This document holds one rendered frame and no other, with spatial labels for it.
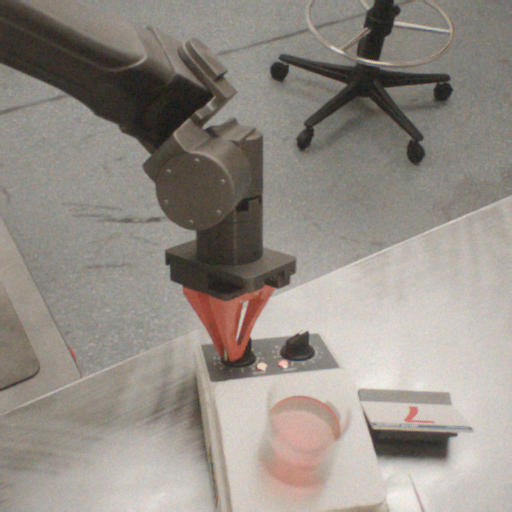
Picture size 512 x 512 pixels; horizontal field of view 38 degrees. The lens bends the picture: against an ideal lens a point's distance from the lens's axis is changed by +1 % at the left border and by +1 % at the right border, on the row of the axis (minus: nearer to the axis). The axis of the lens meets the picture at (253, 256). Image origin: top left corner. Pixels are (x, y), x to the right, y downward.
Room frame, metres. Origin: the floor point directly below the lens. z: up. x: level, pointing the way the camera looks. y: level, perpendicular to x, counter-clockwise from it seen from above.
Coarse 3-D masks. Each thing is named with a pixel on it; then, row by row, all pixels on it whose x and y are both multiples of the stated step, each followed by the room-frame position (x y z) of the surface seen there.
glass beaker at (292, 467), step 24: (288, 384) 0.29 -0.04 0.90; (312, 384) 0.29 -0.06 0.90; (336, 384) 0.29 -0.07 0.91; (336, 408) 0.28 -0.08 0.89; (264, 432) 0.26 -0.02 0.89; (264, 456) 0.25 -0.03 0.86; (288, 456) 0.24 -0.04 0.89; (312, 456) 0.23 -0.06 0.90; (336, 456) 0.25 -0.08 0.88; (288, 480) 0.24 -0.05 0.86; (312, 480) 0.24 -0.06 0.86
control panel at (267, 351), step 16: (288, 336) 0.41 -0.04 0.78; (320, 336) 0.42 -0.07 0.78; (208, 352) 0.38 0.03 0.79; (256, 352) 0.38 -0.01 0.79; (272, 352) 0.38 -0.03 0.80; (320, 352) 0.39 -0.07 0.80; (208, 368) 0.35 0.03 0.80; (224, 368) 0.35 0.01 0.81; (240, 368) 0.35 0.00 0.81; (256, 368) 0.36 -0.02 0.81; (272, 368) 0.36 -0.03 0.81
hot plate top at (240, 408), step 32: (224, 384) 0.32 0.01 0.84; (256, 384) 0.32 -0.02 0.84; (352, 384) 0.33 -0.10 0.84; (224, 416) 0.29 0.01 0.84; (256, 416) 0.29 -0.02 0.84; (224, 448) 0.26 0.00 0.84; (256, 448) 0.27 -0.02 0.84; (352, 448) 0.28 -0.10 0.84; (256, 480) 0.24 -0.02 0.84; (352, 480) 0.25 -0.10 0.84
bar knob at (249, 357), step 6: (246, 348) 0.38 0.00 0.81; (246, 354) 0.37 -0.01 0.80; (252, 354) 0.37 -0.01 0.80; (222, 360) 0.36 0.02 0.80; (228, 360) 0.36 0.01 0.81; (234, 360) 0.36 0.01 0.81; (240, 360) 0.36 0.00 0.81; (246, 360) 0.36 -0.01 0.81; (252, 360) 0.37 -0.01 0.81; (234, 366) 0.36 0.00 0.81; (240, 366) 0.36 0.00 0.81
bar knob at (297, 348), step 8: (296, 336) 0.39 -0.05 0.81; (304, 336) 0.39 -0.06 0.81; (288, 344) 0.38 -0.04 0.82; (296, 344) 0.38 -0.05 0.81; (304, 344) 0.39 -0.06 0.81; (280, 352) 0.38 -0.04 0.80; (288, 352) 0.38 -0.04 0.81; (296, 352) 0.38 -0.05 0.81; (304, 352) 0.38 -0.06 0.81; (312, 352) 0.38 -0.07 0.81; (296, 360) 0.37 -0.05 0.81
